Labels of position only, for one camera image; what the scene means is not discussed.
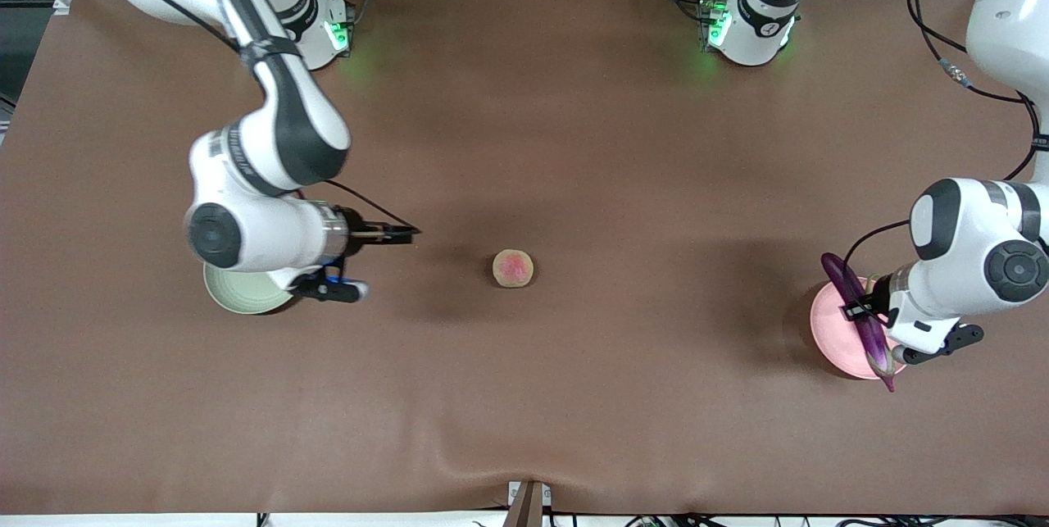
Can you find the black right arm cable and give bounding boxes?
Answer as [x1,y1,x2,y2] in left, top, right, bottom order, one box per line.
[89,0,419,231]

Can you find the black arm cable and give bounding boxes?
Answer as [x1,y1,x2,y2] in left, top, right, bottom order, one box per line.
[89,0,419,231]
[842,0,1049,266]

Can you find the pale pink peach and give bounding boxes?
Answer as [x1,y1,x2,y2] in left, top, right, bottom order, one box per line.
[492,249,535,288]

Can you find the purple eggplant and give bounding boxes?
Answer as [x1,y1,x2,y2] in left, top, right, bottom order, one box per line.
[820,252,897,393]

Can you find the green plate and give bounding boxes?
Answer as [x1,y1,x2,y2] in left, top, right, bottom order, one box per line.
[203,261,302,316]

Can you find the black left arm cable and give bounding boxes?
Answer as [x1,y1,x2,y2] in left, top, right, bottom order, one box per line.
[842,0,1049,266]

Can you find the brown table cloth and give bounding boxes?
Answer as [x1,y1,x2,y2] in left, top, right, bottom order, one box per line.
[0,0,1049,516]

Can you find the pink plate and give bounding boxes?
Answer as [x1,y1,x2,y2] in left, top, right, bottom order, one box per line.
[810,279,909,381]

